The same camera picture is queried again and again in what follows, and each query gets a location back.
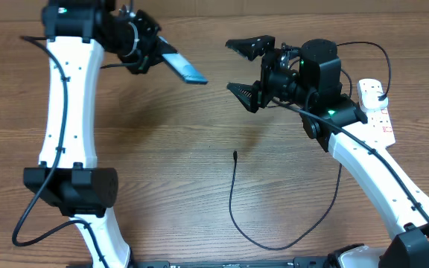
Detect white power strip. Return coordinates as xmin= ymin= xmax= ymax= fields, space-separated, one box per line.
xmin=356 ymin=77 xmax=396 ymax=150

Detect blue smartphone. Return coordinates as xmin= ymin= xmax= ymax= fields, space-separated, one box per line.
xmin=158 ymin=36 xmax=208 ymax=85

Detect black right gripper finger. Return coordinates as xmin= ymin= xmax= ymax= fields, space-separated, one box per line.
xmin=226 ymin=81 xmax=261 ymax=113
xmin=225 ymin=35 xmax=276 ymax=61

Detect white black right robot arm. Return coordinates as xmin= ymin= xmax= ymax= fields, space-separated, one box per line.
xmin=226 ymin=35 xmax=429 ymax=267

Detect black charging cable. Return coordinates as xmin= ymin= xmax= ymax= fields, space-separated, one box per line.
xmin=228 ymin=41 xmax=393 ymax=252

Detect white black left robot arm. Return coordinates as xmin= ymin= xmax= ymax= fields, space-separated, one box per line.
xmin=23 ymin=1 xmax=162 ymax=267

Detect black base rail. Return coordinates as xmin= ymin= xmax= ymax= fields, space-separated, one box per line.
xmin=128 ymin=256 xmax=335 ymax=268

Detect white charger plug adapter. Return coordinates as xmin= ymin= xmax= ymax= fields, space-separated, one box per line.
xmin=360 ymin=91 xmax=389 ymax=112

